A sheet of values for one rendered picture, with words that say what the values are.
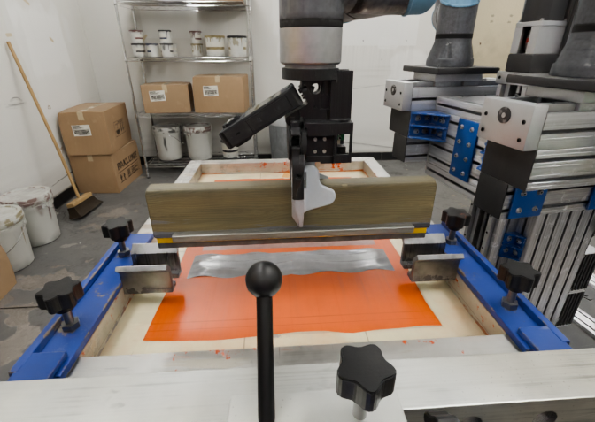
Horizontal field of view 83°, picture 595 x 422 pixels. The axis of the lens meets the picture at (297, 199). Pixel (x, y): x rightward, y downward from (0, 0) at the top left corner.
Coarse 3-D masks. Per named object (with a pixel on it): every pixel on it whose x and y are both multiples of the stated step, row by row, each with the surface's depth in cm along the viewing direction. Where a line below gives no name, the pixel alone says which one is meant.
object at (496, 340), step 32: (192, 160) 106; (224, 160) 106; (256, 160) 106; (288, 160) 106; (352, 160) 106; (480, 320) 47; (96, 352) 42; (192, 352) 39; (224, 352) 39; (256, 352) 39; (288, 352) 39; (320, 352) 39; (384, 352) 39; (416, 352) 39; (448, 352) 39; (480, 352) 39; (512, 352) 39
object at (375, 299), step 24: (384, 240) 69; (312, 288) 55; (336, 288) 55; (360, 288) 55; (384, 288) 55; (408, 288) 55; (312, 312) 50; (336, 312) 50; (360, 312) 50; (384, 312) 50; (408, 312) 50; (432, 312) 50
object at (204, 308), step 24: (192, 288) 55; (216, 288) 55; (240, 288) 55; (288, 288) 55; (168, 312) 50; (192, 312) 50; (216, 312) 50; (240, 312) 50; (288, 312) 50; (144, 336) 46; (168, 336) 46; (192, 336) 46; (216, 336) 46; (240, 336) 46
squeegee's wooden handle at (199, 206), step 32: (160, 192) 46; (192, 192) 46; (224, 192) 46; (256, 192) 47; (288, 192) 47; (352, 192) 48; (384, 192) 48; (416, 192) 48; (160, 224) 48; (192, 224) 48; (224, 224) 48; (256, 224) 49; (288, 224) 49; (320, 224) 49; (352, 224) 50; (416, 224) 50
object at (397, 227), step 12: (264, 228) 49; (276, 228) 49; (288, 228) 49; (300, 228) 49; (312, 228) 49; (324, 228) 49; (336, 228) 49; (348, 228) 49; (360, 228) 49; (372, 228) 49; (384, 228) 49; (396, 228) 49; (408, 228) 49; (180, 240) 47; (192, 240) 47; (204, 240) 48; (216, 240) 48; (228, 240) 48
